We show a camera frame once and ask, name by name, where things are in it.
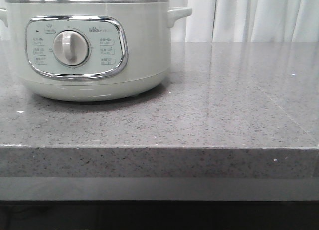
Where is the pale green electric pot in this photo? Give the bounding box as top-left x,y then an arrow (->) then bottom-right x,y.
0,0 -> 192,102

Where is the white curtain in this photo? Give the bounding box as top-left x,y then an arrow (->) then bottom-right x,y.
0,0 -> 319,43

